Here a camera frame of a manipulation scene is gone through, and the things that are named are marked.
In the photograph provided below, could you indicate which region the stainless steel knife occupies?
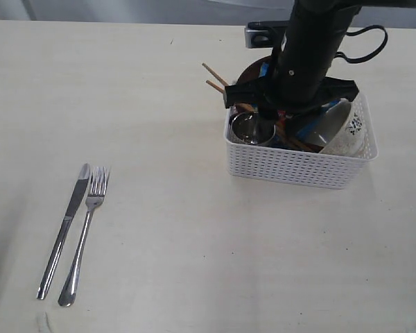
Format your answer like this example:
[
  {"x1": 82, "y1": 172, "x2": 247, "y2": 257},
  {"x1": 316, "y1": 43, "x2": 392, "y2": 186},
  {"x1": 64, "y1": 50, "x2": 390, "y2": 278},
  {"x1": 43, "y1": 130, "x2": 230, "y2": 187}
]
[{"x1": 36, "y1": 163, "x2": 90, "y2": 300}]

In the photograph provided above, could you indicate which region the brown round plate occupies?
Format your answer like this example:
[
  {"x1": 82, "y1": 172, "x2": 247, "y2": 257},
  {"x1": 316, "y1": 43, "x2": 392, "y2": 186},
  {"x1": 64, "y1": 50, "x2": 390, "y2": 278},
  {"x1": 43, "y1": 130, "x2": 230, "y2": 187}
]
[{"x1": 236, "y1": 56, "x2": 270, "y2": 84}]

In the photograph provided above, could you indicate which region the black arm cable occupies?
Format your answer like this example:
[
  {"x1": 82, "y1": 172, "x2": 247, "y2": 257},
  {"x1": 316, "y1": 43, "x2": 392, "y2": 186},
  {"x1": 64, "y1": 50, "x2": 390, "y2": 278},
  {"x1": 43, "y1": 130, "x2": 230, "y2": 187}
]
[{"x1": 334, "y1": 24, "x2": 389, "y2": 65}]

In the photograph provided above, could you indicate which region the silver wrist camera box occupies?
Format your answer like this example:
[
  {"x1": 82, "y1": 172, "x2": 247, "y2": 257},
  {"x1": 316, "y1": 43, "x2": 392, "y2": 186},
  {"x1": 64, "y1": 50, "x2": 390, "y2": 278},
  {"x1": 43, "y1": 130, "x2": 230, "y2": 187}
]
[{"x1": 245, "y1": 21, "x2": 289, "y2": 49}]

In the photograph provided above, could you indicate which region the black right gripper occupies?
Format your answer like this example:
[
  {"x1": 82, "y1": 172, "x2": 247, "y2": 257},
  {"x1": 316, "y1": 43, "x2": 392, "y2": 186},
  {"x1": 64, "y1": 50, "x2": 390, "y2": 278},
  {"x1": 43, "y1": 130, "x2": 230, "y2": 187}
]
[{"x1": 223, "y1": 77, "x2": 359, "y2": 137}]

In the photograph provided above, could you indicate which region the stainless steel fork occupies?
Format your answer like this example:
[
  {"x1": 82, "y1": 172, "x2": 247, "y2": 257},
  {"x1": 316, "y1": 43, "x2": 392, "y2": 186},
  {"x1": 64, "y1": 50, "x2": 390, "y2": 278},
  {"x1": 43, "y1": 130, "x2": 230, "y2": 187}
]
[{"x1": 58, "y1": 166, "x2": 110, "y2": 307}]

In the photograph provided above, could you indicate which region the white ceramic patterned bowl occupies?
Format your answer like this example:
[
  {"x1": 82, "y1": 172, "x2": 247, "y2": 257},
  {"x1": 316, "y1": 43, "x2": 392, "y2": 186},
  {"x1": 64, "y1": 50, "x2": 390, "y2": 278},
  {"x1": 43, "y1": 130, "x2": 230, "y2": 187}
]
[{"x1": 305, "y1": 99, "x2": 366, "y2": 157}]

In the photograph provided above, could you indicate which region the wooden chopstick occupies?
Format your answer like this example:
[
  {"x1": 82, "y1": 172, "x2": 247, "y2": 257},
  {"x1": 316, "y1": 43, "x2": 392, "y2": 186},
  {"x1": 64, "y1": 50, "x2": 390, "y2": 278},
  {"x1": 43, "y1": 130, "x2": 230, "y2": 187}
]
[
  {"x1": 202, "y1": 62, "x2": 229, "y2": 86},
  {"x1": 205, "y1": 80, "x2": 313, "y2": 153}
]

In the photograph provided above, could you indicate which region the blue chips bag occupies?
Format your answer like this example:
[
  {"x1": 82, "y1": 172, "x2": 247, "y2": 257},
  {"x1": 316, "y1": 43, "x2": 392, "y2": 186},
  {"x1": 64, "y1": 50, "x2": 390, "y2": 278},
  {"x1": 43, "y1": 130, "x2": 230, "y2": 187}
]
[{"x1": 258, "y1": 62, "x2": 349, "y2": 139}]

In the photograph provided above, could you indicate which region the white perforated plastic basket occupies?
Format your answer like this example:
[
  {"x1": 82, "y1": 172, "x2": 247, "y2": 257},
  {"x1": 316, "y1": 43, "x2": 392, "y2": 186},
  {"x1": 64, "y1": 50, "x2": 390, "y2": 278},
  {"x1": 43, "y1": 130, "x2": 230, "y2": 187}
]
[{"x1": 224, "y1": 93, "x2": 379, "y2": 189}]

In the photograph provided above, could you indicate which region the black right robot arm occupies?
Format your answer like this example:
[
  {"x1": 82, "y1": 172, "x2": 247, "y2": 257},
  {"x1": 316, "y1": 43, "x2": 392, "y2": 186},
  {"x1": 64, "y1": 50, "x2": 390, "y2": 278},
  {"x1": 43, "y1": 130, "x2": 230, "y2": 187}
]
[{"x1": 223, "y1": 1, "x2": 416, "y2": 124}]

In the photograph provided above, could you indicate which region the stainless steel cup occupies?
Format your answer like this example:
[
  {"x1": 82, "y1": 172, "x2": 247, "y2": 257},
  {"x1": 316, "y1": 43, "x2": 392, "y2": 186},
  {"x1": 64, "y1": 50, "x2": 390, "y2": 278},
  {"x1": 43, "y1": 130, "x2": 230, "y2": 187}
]
[{"x1": 230, "y1": 112, "x2": 276, "y2": 146}]

